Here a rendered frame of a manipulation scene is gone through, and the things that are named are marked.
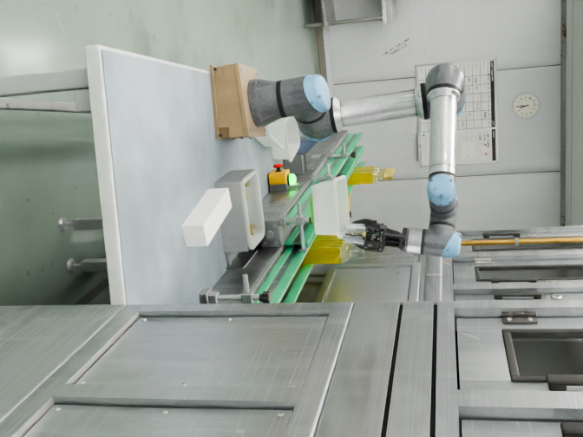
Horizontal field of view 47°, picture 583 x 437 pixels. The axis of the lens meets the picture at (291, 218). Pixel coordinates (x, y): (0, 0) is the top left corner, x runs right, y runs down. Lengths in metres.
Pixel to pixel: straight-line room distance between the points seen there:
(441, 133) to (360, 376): 1.03
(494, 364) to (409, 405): 0.20
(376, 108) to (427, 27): 5.89
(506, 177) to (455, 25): 1.84
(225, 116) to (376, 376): 1.18
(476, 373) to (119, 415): 0.56
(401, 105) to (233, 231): 0.66
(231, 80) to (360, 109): 0.43
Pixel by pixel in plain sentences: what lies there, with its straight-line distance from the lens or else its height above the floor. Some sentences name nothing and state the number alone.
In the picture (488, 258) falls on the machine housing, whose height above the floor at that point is 1.57.
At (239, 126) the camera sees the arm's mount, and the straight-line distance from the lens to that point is 2.05.
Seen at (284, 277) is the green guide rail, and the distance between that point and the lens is 2.02.
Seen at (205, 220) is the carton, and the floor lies 0.81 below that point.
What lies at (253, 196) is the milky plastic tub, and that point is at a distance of 2.17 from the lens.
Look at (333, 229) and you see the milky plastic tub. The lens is 1.93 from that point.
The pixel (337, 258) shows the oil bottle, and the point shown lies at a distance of 2.30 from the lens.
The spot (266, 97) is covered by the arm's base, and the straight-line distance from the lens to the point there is 2.09.
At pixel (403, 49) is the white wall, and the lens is 8.06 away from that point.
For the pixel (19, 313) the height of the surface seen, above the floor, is 0.52.
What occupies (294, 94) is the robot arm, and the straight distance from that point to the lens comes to 2.08.
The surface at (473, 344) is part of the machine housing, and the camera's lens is 1.21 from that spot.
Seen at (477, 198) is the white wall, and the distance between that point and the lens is 8.34.
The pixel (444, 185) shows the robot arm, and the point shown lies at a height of 1.42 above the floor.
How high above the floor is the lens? 1.43
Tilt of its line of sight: 13 degrees down
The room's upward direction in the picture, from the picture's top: 88 degrees clockwise
